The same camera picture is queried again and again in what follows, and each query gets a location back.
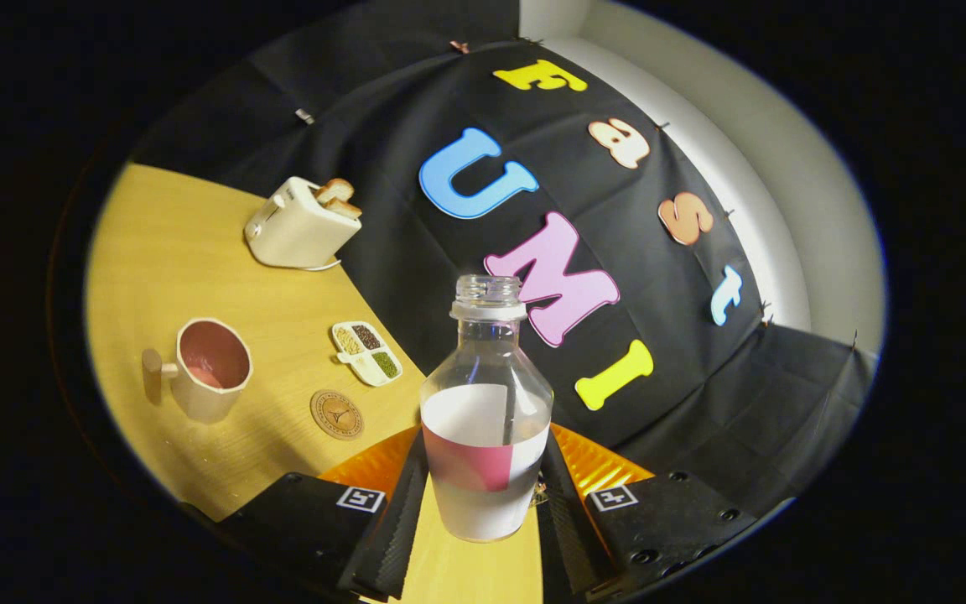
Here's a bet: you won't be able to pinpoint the cream cup wooden handle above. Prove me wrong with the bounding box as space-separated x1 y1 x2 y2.
142 317 253 424

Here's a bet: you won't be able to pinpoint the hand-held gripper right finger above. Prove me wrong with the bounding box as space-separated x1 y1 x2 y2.
536 422 794 604

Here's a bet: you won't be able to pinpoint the round cork coaster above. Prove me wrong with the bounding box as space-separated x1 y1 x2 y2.
309 388 365 441

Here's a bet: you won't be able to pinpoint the wooden table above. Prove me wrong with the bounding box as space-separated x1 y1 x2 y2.
85 162 544 604

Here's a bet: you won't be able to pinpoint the divided snack dish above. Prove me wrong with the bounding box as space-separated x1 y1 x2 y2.
331 320 404 388

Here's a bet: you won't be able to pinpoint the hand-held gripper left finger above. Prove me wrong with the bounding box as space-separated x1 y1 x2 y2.
215 426 431 601

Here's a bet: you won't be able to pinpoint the clear juice bottle pink label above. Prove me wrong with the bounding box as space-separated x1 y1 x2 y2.
418 274 554 544

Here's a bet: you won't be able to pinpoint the cream toaster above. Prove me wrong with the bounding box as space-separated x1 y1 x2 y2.
244 176 363 271

